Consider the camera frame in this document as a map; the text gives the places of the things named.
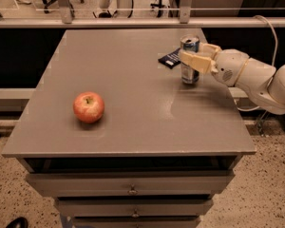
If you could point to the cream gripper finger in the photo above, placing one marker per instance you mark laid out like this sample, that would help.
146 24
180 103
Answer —
200 61
209 50

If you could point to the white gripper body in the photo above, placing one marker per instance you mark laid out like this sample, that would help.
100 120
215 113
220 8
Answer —
230 66

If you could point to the redbull can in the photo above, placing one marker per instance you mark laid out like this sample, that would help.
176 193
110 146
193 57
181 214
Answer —
189 43

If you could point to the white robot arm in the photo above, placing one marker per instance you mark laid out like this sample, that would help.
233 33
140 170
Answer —
263 84

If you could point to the dark blue snack packet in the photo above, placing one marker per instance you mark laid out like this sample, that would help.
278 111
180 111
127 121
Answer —
171 59

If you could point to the grey drawer cabinet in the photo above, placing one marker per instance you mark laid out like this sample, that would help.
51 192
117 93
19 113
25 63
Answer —
152 122

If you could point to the red apple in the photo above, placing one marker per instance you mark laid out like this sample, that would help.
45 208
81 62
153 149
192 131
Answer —
89 107

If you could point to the top drawer with knob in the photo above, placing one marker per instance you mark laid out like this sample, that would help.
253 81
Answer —
129 184

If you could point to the black shoe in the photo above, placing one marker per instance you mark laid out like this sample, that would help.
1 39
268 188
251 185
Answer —
18 223

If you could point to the metal railing frame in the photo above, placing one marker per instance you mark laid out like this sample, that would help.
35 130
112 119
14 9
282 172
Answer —
26 14

